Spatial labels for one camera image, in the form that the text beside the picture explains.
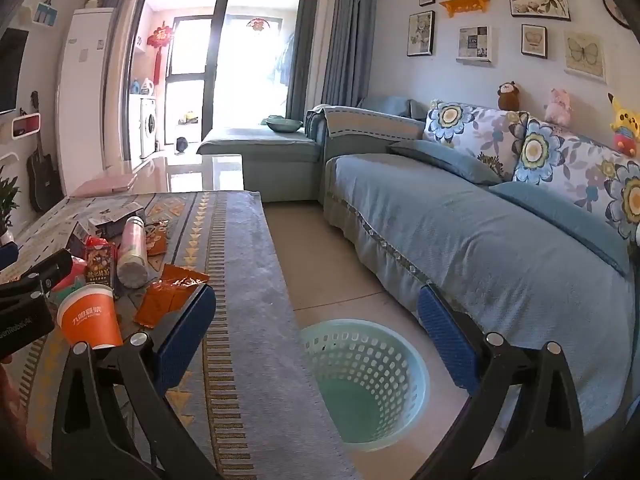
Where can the mint green laundry basket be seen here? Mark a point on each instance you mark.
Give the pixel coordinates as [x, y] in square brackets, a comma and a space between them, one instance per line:
[374, 383]

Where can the floral cushion right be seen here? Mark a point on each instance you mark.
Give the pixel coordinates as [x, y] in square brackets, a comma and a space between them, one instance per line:
[584, 172]

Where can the blue grey curtain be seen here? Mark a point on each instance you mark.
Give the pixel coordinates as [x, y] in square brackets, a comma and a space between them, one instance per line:
[348, 66]

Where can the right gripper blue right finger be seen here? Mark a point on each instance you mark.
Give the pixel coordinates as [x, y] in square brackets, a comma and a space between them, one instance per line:
[544, 439]

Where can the pink laptop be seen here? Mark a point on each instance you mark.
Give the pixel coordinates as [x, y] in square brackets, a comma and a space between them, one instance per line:
[105, 186]

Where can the white tall air conditioner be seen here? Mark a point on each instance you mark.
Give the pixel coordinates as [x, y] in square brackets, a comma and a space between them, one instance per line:
[79, 101]

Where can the red white wall box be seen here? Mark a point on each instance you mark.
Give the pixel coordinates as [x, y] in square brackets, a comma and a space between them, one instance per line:
[25, 125]

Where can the orange wall shelf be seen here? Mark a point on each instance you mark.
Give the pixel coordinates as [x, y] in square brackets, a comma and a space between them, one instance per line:
[454, 7]

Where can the white framed photo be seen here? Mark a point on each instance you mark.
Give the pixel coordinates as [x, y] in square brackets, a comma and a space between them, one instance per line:
[474, 44]

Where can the white washing machine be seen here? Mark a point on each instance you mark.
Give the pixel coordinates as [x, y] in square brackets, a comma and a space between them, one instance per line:
[148, 126]

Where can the floral cushion left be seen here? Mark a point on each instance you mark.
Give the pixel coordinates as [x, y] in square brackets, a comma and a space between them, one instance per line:
[492, 136]

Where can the teal bowl cushion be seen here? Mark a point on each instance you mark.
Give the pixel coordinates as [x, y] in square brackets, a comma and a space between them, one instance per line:
[281, 124]

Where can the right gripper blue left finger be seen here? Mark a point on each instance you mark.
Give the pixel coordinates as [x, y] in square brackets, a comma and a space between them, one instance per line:
[113, 420]

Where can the pink pig plush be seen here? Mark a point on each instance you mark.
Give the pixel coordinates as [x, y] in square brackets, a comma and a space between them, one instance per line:
[558, 110]

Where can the yellow pikachu plush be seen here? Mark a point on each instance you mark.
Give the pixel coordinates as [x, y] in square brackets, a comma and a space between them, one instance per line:
[625, 127]

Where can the green potted plant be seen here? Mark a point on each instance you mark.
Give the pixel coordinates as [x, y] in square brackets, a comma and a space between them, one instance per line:
[8, 193]

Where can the blue flat pillow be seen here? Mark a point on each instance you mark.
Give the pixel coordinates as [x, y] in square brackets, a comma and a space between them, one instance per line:
[438, 155]

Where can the orange snack wrapper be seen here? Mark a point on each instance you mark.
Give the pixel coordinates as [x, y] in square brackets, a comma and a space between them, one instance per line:
[168, 294]

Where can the black framed picture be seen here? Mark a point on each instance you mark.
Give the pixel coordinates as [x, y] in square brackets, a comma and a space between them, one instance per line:
[421, 28]

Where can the orange paper cup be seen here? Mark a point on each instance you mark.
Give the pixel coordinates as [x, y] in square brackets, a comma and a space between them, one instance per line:
[88, 315]

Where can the pink white bottle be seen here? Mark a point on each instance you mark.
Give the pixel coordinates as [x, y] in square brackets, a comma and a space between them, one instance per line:
[132, 258]

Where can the blue sectional sofa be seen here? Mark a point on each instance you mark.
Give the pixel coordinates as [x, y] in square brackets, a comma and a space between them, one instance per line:
[531, 276]

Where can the brown monkey plush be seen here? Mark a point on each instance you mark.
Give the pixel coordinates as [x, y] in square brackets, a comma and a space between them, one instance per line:
[509, 97]

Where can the black television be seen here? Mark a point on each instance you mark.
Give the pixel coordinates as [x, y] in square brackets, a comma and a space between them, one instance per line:
[12, 46]

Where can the red snack packet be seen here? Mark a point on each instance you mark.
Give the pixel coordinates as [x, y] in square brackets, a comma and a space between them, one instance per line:
[101, 261]

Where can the butterfly picture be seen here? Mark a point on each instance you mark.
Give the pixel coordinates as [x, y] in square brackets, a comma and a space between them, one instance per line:
[584, 55]

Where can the floral cushion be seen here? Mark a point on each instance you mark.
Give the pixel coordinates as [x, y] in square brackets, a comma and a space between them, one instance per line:
[584, 172]
[492, 136]

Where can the small brown frame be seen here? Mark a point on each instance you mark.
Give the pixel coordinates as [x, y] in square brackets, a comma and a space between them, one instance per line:
[534, 40]

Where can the black guitar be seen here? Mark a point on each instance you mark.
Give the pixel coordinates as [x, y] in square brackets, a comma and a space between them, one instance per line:
[45, 189]

